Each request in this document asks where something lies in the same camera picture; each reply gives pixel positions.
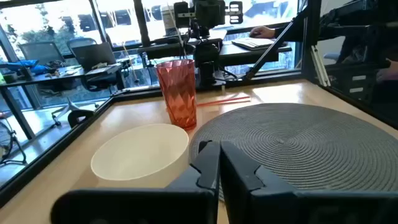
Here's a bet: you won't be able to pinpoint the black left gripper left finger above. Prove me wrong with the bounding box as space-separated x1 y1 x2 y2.
166 140 221 191

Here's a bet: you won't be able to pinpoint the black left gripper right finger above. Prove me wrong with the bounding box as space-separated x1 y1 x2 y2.
220 140 299 200

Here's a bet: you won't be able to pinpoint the red drinking straw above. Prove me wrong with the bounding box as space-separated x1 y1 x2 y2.
196 95 251 108

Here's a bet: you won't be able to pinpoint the white round bowl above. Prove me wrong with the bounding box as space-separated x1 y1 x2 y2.
90 123 190 189

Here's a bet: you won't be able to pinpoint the person's forearm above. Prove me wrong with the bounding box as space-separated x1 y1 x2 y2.
273 18 307 43

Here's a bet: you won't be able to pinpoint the dark grey desk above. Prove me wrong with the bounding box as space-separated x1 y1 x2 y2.
217 40 293 68
136 29 228 62

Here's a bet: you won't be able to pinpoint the silver laptop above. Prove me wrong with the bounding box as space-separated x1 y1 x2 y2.
231 37 289 51

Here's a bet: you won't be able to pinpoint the person's hand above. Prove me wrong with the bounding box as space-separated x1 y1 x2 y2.
248 26 276 40
375 60 398 84

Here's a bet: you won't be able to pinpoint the grey round woven placemat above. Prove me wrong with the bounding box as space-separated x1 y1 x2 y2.
188 103 398 202

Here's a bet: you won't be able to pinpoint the red faceted plastic tumbler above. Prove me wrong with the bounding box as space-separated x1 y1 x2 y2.
155 58 197 131

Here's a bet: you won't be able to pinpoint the dark open laptop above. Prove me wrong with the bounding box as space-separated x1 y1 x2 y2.
70 42 123 77

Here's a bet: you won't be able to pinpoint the grey mesh office chair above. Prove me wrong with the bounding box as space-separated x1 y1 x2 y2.
66 37 98 52
17 41 67 67

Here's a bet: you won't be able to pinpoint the black drawer cabinet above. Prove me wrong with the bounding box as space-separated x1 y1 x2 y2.
322 60 398 128

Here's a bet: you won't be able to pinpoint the white chair base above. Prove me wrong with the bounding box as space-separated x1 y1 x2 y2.
50 96 101 127

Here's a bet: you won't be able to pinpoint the black office desk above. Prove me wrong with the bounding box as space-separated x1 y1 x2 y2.
0 63 127 141

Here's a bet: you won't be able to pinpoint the silver aluminium bracket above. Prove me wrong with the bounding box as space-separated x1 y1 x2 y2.
310 44 331 88

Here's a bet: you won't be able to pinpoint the black aluminium table frame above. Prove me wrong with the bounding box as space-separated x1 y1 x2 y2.
0 0 398 209

